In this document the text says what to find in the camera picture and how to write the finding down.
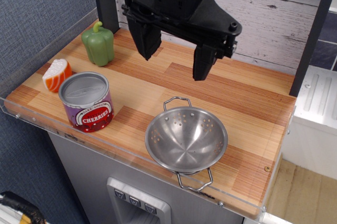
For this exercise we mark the silver water dispenser panel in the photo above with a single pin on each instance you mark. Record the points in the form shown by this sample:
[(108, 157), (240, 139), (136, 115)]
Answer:
[(132, 205)]

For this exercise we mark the toy salmon sushi piece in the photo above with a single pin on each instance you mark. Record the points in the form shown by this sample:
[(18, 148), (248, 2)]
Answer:
[(59, 70)]

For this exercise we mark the green toy bell pepper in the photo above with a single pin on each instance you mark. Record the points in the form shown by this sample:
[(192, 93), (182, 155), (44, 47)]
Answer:
[(99, 44)]

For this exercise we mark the black right frame post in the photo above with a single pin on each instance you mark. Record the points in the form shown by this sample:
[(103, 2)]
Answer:
[(313, 37)]

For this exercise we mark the silver metal colander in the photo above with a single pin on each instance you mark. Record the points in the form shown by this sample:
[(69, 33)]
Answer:
[(186, 140)]

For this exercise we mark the black frame post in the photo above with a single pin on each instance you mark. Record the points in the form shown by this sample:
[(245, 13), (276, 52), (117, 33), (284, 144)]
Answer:
[(105, 0), (313, 37)]

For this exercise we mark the grey toy fridge cabinet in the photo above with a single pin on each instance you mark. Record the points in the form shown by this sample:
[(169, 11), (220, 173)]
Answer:
[(88, 170)]

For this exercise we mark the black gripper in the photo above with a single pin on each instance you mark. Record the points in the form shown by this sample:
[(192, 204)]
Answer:
[(201, 22)]

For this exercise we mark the white toy sink unit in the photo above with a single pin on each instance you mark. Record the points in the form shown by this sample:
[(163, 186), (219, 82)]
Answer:
[(310, 141)]

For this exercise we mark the toy cherries can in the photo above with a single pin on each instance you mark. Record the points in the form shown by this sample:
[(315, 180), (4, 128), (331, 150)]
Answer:
[(87, 101)]

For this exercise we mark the black yellow object corner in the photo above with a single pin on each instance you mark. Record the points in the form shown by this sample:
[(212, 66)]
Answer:
[(15, 209)]

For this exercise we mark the black left frame post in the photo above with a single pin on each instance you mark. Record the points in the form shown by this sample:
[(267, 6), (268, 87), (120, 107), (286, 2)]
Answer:
[(105, 0)]

